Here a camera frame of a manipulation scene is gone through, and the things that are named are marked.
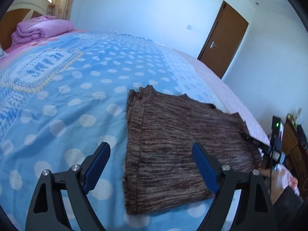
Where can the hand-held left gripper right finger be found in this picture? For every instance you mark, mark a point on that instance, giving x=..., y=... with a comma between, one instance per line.
x=204, y=168

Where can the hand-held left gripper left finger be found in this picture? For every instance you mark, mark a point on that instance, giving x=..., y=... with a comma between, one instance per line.
x=96, y=168

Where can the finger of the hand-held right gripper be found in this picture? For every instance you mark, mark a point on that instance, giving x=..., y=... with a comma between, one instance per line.
x=255, y=142

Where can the brown knit sweater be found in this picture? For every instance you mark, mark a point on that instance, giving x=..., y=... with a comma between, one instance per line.
x=168, y=137

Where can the person's right forearm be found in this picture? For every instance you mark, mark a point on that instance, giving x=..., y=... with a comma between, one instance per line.
x=288, y=211

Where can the person's right hand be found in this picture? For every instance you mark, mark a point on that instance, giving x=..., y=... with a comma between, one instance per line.
x=280, y=187

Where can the green cloth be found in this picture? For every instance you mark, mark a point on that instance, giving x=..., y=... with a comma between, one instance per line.
x=292, y=117

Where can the wooden side cabinet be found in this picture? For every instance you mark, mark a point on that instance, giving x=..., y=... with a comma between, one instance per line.
x=291, y=144

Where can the black cloth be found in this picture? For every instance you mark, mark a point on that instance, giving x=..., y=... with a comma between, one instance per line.
x=302, y=131

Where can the cartoon printed blanket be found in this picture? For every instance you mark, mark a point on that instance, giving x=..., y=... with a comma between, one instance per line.
x=294, y=182

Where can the polka dot bed sheet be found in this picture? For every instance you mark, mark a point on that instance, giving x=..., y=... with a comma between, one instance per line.
x=60, y=101

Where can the brown wooden door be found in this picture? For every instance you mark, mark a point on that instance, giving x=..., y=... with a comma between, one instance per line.
x=226, y=41

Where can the folded pink quilt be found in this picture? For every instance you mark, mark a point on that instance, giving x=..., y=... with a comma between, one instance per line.
x=43, y=28

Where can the yellow patterned curtain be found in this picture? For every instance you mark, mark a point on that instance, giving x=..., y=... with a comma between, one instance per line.
x=62, y=0

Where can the cream wooden headboard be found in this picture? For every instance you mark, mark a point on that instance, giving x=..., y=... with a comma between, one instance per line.
x=14, y=16

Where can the white wall switch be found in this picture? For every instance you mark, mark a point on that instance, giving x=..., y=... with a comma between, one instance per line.
x=189, y=27

